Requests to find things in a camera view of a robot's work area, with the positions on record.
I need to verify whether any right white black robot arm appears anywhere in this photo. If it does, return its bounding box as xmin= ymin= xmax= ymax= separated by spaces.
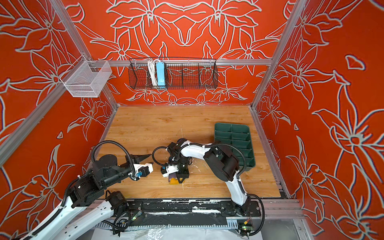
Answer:
xmin=152 ymin=139 xmax=265 ymax=238

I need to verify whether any purple sock with yellow cuff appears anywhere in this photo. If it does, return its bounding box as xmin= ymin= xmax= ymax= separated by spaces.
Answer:
xmin=169 ymin=178 xmax=179 ymax=185

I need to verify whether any clear plastic wall bin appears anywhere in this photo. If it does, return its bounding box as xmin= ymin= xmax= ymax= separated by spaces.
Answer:
xmin=60 ymin=61 xmax=112 ymax=98

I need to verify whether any white coiled cable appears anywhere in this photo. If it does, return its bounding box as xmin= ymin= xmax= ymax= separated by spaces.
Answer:
xmin=147 ymin=59 xmax=158 ymax=87

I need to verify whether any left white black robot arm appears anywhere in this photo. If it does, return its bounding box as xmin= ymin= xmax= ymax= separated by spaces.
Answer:
xmin=24 ymin=140 xmax=153 ymax=240

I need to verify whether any black wire wall basket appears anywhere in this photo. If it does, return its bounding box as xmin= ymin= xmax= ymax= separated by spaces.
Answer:
xmin=128 ymin=58 xmax=219 ymax=90

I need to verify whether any green compartment tray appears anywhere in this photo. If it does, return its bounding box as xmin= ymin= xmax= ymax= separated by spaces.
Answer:
xmin=214 ymin=123 xmax=256 ymax=172

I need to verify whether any light blue box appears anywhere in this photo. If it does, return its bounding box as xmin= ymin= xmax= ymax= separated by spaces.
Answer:
xmin=156 ymin=62 xmax=166 ymax=88

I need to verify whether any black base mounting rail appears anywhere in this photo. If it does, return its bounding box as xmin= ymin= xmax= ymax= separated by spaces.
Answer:
xmin=101 ymin=198 xmax=262 ymax=218

